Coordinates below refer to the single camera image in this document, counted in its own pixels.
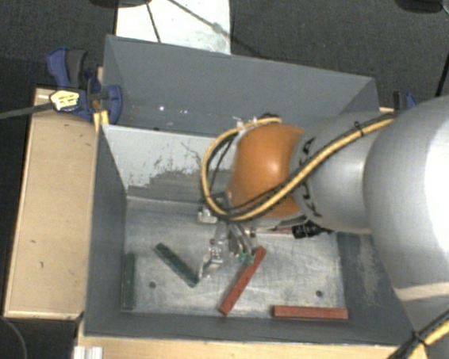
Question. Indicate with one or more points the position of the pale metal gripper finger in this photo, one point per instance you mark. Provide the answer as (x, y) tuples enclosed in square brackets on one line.
[(206, 266), (219, 257)]

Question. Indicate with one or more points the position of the pale wood board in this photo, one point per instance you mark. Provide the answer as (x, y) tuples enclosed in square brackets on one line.
[(55, 216)]

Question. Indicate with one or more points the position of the black cylinder on white bracket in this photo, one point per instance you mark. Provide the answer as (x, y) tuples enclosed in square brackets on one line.
[(306, 230)]

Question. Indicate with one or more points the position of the red-brown flat block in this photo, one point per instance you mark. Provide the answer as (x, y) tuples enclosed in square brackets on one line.
[(242, 282), (310, 313)]

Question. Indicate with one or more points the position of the dark green flat block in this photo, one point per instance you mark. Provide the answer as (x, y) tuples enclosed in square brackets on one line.
[(177, 264), (129, 280)]

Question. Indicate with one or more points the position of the grey metal bin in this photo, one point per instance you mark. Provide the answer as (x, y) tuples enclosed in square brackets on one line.
[(201, 92)]

